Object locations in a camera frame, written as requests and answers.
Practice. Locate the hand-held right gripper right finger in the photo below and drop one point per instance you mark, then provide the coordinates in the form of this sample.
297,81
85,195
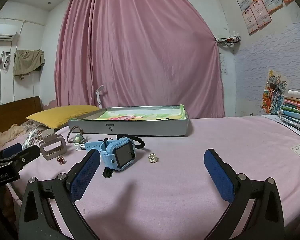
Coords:
218,172

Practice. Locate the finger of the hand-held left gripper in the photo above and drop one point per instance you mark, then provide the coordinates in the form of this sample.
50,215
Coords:
30,152
11,150

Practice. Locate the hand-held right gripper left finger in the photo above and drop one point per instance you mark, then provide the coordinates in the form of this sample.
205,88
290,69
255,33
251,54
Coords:
86,172

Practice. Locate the taupe hair claw clip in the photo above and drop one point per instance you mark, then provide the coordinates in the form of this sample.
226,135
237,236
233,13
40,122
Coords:
43,150

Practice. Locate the blue smartwatch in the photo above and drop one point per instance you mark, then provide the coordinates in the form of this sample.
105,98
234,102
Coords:
110,152

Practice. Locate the grey box with colourful lining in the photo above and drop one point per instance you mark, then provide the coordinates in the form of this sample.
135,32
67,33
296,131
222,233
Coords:
130,128

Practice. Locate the beige quilt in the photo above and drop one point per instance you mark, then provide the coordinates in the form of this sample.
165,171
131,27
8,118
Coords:
10,132

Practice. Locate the floral pillow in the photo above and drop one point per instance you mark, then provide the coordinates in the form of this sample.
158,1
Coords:
35,135

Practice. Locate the wooden headboard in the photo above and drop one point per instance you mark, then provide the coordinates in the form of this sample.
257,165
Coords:
15,110

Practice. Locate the yellow pillow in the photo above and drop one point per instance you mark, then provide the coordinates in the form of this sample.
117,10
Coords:
60,116

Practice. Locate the pink bed sheet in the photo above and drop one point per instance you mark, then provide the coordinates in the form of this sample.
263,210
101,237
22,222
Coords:
165,200

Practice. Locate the white desk lamp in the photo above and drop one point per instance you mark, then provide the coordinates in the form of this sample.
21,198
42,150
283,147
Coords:
99,100

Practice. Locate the loose white papers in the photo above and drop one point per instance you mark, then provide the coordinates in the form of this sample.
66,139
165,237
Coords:
290,123

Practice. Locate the khaki hanging cloth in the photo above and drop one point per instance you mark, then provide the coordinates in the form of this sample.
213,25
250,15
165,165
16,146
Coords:
27,60

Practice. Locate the stack of books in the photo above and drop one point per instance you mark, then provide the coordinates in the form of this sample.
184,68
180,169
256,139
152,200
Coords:
297,107

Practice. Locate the white air conditioner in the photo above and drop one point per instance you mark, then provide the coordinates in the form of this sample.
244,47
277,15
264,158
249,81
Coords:
1,38

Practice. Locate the pink curtain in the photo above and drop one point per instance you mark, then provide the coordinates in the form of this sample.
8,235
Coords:
152,42

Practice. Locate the wall photos cluster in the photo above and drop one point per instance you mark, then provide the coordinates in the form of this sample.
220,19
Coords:
5,63

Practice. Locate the colourful figure wall sticker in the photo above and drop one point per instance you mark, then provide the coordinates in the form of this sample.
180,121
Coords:
273,95

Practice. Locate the group of wall certificates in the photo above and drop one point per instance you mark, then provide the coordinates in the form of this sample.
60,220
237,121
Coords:
258,7

